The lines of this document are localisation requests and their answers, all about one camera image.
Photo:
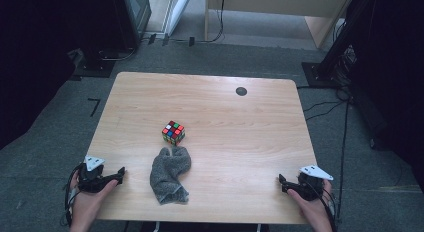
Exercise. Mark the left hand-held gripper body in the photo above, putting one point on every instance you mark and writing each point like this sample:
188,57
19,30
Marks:
90,182

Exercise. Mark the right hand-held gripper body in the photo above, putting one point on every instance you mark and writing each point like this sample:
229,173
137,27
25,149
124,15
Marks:
310,188

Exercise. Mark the grey fuzzy cloth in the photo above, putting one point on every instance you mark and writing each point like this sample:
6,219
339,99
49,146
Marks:
166,178

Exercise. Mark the multicoloured puzzle cube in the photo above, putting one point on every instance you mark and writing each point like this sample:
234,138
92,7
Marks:
173,132

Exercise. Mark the person's right hand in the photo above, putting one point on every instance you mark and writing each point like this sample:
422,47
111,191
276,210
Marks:
311,210

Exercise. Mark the person's left hand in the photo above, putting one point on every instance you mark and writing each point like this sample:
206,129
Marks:
88,205

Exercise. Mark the black angled floor tape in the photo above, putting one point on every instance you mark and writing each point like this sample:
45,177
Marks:
95,107

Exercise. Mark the dark round table grommet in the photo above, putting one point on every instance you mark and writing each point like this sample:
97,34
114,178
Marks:
241,91

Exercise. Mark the black metal stand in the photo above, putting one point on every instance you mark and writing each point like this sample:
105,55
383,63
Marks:
333,55

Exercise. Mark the dark curtain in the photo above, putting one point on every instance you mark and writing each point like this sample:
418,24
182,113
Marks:
396,75
30,58

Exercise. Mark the short black floor tape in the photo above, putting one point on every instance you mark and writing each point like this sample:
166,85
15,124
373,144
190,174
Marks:
191,41
152,39

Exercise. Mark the black equipment cabinet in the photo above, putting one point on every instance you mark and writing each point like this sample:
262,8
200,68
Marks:
113,22

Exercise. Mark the white panel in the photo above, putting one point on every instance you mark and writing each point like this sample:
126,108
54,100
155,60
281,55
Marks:
176,12

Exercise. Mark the light wooden furniture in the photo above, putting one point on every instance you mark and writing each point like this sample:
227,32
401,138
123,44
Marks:
266,3

